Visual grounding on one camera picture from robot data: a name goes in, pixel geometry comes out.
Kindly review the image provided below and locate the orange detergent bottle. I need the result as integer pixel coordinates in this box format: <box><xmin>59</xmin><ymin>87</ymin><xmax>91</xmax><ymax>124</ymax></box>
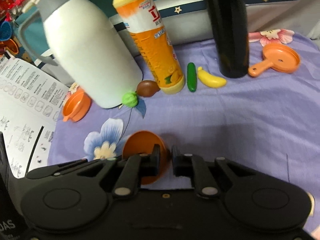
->
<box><xmin>113</xmin><ymin>0</ymin><xmax>184</xmax><ymax>94</ymax></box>

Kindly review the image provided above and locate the green toy lime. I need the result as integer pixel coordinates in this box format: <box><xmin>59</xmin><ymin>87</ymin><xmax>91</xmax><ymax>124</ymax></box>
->
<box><xmin>121</xmin><ymin>92</ymin><xmax>138</xmax><ymax>108</ymax></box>

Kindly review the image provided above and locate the green toy cucumber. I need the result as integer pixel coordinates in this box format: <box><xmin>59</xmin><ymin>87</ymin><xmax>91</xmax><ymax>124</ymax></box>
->
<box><xmin>187</xmin><ymin>62</ymin><xmax>197</xmax><ymax>92</ymax></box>

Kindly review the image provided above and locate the brown-orange small bowl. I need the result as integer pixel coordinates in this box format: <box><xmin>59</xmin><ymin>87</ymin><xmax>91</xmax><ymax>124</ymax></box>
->
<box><xmin>122</xmin><ymin>131</ymin><xmax>170</xmax><ymax>185</ymax></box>

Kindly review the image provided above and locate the black tall flask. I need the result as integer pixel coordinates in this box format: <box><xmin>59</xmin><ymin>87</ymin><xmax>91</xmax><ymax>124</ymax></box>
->
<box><xmin>204</xmin><ymin>0</ymin><xmax>249</xmax><ymax>79</ymax></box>

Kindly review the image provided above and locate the brown toy kiwi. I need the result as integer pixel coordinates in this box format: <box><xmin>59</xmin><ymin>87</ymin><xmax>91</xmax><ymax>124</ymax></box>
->
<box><xmin>136</xmin><ymin>80</ymin><xmax>160</xmax><ymax>98</ymax></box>

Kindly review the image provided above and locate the white thermos jug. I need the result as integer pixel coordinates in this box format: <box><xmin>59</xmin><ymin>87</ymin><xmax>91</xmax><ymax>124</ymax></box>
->
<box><xmin>18</xmin><ymin>0</ymin><xmax>143</xmax><ymax>108</ymax></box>

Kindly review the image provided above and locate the white instruction sheet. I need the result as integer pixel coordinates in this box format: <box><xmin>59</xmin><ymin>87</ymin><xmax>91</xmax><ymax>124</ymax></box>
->
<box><xmin>1</xmin><ymin>56</ymin><xmax>68</xmax><ymax>178</ymax></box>

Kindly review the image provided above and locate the yellow toy banana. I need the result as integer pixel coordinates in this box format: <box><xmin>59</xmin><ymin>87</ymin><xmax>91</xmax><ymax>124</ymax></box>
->
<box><xmin>197</xmin><ymin>67</ymin><xmax>227</xmax><ymax>88</ymax></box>

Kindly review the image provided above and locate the orange toy pot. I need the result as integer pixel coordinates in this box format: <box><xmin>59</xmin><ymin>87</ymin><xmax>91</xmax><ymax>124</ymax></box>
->
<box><xmin>62</xmin><ymin>88</ymin><xmax>92</xmax><ymax>122</ymax></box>

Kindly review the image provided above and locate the purple floral tablecloth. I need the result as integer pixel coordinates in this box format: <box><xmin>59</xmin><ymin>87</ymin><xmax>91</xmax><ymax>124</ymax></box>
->
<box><xmin>48</xmin><ymin>34</ymin><xmax>319</xmax><ymax>232</ymax></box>

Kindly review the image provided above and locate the orange toy frying pan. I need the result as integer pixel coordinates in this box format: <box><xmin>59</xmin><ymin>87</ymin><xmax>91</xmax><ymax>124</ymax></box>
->
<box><xmin>248</xmin><ymin>43</ymin><xmax>300</xmax><ymax>77</ymax></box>

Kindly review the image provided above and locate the teal striped curtain cloth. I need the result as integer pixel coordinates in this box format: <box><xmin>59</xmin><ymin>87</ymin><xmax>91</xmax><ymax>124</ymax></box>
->
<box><xmin>15</xmin><ymin>0</ymin><xmax>320</xmax><ymax>81</ymax></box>

